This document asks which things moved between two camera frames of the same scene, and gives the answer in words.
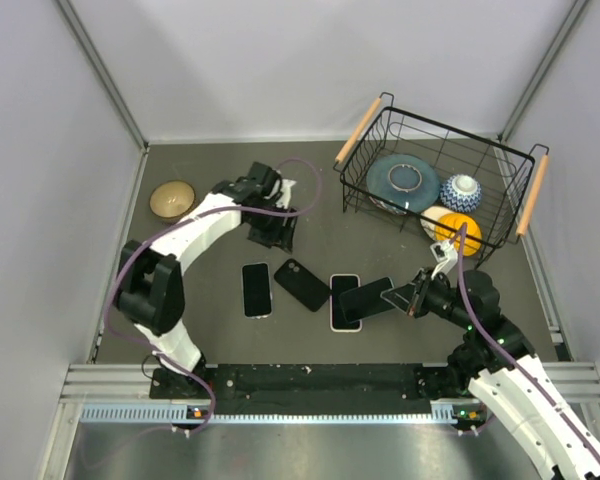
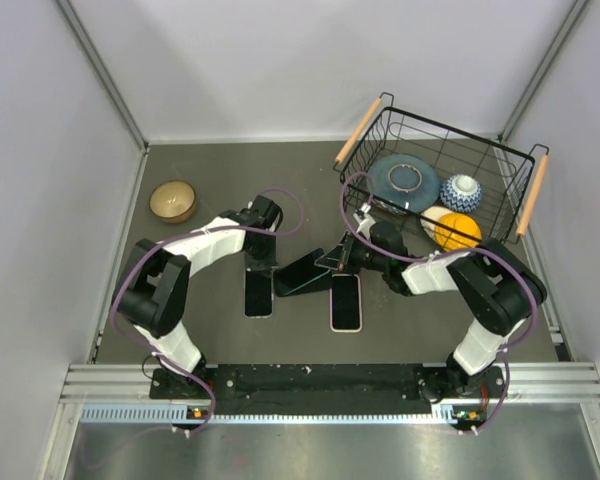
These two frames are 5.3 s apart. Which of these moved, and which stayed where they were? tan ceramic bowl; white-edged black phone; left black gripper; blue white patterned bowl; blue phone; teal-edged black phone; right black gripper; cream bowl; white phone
Moved: teal-edged black phone; right black gripper; left black gripper
Stayed: blue white patterned bowl; white-edged black phone; white phone; cream bowl; blue phone; tan ceramic bowl
